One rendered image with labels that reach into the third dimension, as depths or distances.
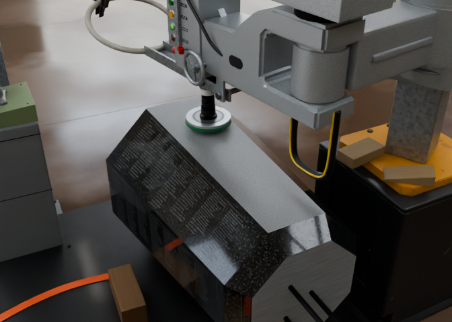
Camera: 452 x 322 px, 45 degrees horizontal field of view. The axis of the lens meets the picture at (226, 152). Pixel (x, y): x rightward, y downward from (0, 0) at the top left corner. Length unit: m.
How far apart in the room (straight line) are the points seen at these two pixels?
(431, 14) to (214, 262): 1.21
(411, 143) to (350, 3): 1.01
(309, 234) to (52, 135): 2.76
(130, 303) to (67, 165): 1.54
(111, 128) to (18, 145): 1.58
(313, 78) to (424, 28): 0.52
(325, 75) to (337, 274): 0.80
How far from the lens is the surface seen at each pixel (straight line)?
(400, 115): 2.48
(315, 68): 1.83
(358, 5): 1.71
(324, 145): 2.66
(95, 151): 4.08
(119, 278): 2.82
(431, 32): 2.22
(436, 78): 2.33
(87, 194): 3.64
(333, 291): 2.27
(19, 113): 2.83
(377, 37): 1.97
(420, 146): 2.52
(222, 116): 2.57
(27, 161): 2.93
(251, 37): 2.01
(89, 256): 3.15
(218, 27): 2.18
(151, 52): 2.76
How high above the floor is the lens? 2.09
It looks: 32 degrees down
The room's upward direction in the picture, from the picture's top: straight up
